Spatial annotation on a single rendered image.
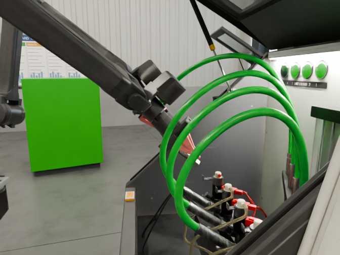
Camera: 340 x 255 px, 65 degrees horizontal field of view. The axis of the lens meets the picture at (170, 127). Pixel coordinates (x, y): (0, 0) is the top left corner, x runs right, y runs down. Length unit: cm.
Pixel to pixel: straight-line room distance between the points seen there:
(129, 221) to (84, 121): 316
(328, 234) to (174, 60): 714
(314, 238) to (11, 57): 97
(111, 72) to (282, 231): 43
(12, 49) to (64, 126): 290
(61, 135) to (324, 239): 371
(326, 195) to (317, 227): 4
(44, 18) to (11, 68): 53
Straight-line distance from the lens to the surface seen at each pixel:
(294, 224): 42
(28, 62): 714
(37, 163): 402
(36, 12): 54
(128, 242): 75
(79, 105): 388
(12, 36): 107
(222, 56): 75
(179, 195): 45
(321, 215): 40
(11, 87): 105
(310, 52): 83
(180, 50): 748
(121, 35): 718
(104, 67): 58
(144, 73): 85
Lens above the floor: 137
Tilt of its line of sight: 11 degrees down
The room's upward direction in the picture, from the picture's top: straight up
